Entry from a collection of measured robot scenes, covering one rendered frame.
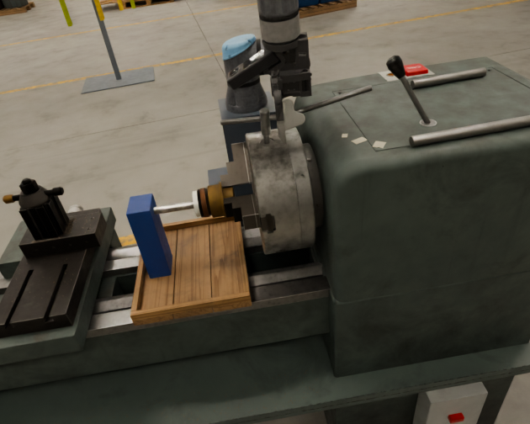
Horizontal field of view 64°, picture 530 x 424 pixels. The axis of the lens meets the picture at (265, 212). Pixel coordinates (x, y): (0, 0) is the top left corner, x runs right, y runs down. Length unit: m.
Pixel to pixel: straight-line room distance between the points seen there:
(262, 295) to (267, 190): 0.31
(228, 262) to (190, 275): 0.11
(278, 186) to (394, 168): 0.25
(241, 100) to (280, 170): 0.59
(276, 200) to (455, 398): 0.86
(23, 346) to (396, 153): 0.94
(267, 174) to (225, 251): 0.37
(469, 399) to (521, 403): 0.59
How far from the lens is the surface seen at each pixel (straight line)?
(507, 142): 0.99
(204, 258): 1.23
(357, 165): 0.86
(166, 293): 1.17
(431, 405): 1.48
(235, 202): 1.04
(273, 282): 1.17
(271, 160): 0.96
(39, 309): 1.16
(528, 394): 2.12
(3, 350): 1.20
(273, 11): 0.83
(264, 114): 0.95
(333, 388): 1.34
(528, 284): 1.32
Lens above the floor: 1.69
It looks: 36 degrees down
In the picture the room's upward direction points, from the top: 7 degrees counter-clockwise
